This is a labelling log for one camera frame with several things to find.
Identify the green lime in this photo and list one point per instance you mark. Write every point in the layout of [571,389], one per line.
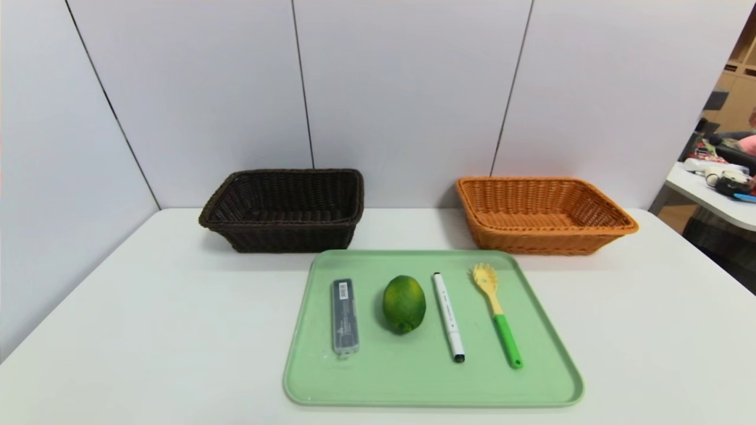
[404,304]

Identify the person in pink shirt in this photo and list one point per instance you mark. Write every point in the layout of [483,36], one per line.
[750,144]

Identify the wooden shelf unit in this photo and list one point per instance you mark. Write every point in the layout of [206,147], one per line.
[738,100]

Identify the orange wicker basket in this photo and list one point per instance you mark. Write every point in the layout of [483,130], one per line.
[531,239]

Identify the light green plastic tray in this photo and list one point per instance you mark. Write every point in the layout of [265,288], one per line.
[413,378]

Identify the grey transparent pencil lead case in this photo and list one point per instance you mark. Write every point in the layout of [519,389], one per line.
[345,319]

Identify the dark brown wicker basket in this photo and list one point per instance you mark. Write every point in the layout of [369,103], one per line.
[283,236]

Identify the white marker pen black cap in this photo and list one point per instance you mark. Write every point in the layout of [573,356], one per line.
[447,313]

